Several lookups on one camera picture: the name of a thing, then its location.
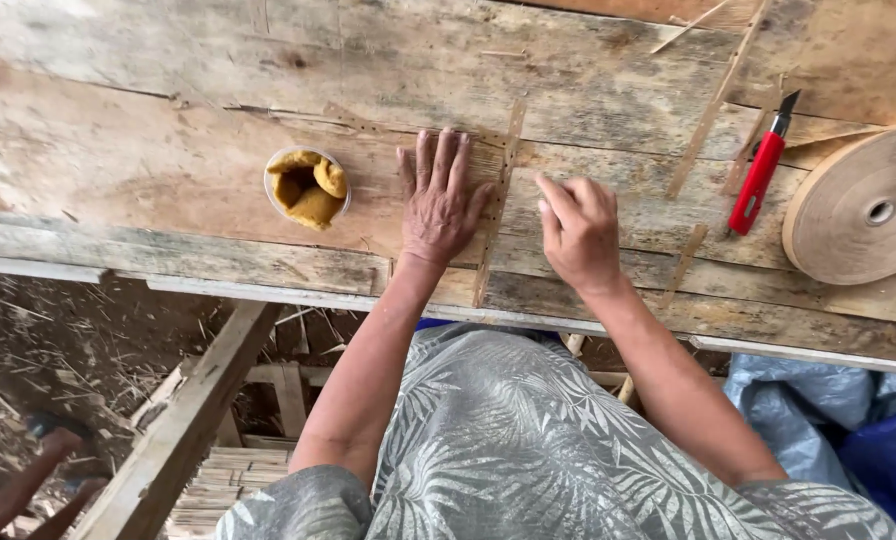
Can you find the person's right hand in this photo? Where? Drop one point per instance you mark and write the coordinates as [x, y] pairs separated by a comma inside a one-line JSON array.
[[587, 240]]

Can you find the person's left hand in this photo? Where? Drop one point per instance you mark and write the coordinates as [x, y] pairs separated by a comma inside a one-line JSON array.
[[437, 217]]

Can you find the short perforated wooden strip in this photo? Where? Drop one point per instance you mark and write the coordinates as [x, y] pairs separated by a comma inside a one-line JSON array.
[[682, 264]]

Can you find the clear cup of yellow paste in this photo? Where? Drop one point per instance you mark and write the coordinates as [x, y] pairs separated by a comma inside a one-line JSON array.
[[307, 189]]

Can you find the long perforated wooden strip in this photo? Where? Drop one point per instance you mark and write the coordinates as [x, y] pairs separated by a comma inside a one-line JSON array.
[[710, 112]]

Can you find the red utility knife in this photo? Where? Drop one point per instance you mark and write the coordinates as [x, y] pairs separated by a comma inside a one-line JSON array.
[[757, 180]]

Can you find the grey leaf-print garment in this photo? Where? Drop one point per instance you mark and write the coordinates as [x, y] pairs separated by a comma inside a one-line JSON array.
[[538, 450]]

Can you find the thin wooden sliver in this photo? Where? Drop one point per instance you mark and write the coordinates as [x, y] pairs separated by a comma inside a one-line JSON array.
[[688, 28]]

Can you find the roll of brown veneer tape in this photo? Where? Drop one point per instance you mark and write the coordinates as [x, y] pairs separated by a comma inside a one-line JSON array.
[[853, 206]]

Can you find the light blue plastic sheet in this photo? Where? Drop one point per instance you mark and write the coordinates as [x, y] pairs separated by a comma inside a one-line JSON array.
[[793, 412]]

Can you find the wooden support beam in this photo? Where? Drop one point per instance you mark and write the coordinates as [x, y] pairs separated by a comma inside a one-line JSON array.
[[185, 427]]

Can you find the stack of bamboo slats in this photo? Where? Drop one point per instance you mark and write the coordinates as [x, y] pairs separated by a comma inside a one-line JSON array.
[[223, 487]]

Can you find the dark blue plastic bag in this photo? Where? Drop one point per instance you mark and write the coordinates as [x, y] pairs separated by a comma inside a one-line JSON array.
[[890, 472]]

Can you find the wooden frame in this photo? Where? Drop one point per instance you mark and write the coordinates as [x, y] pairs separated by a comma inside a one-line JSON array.
[[283, 397]]

